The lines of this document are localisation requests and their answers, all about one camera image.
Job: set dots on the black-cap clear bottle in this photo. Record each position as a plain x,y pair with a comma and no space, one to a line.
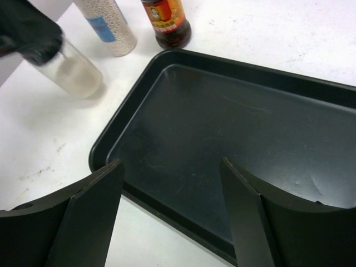
62,63

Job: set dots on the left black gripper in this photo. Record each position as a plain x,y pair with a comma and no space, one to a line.
27,31

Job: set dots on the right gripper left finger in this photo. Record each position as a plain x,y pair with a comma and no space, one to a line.
69,227

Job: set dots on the left red-lid chili sauce jar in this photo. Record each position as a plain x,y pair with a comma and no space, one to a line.
167,17

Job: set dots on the black rectangular tray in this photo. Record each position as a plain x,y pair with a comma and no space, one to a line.
189,110

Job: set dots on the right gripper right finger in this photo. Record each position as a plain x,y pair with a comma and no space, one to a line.
271,227

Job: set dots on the silver-lid bead jar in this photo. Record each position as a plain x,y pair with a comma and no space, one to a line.
107,20

